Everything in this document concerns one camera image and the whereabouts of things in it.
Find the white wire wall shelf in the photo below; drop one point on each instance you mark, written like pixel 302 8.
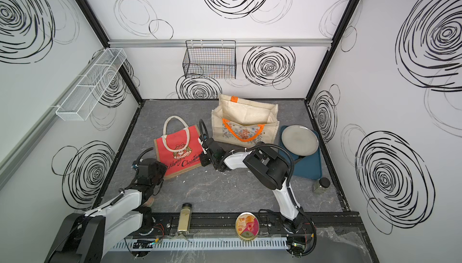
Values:
pixel 101 84

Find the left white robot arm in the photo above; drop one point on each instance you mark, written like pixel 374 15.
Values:
pixel 87 237

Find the round candy tin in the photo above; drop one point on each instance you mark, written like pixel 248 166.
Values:
pixel 247 226

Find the gold bottle with black cap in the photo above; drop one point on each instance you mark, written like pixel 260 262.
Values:
pixel 185 219

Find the white slotted cable duct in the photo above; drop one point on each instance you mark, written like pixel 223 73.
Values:
pixel 202 244

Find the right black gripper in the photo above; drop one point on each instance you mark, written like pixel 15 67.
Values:
pixel 203 158

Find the black wire wall basket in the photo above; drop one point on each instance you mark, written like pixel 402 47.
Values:
pixel 215 59

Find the teal plastic tray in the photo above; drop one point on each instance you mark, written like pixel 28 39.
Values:
pixel 306 167

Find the red Christmas jute bag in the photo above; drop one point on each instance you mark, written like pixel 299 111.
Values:
pixel 179 151

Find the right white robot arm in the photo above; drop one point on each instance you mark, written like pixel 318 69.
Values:
pixel 270 168

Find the grey striped ceramic plate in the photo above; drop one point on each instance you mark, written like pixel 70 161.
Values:
pixel 300 140

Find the cream floral canvas tote bag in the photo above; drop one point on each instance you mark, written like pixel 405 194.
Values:
pixel 243 122

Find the small glass jar black lid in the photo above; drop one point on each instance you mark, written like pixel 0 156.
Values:
pixel 321 185

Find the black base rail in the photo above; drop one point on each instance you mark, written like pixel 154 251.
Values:
pixel 270 222

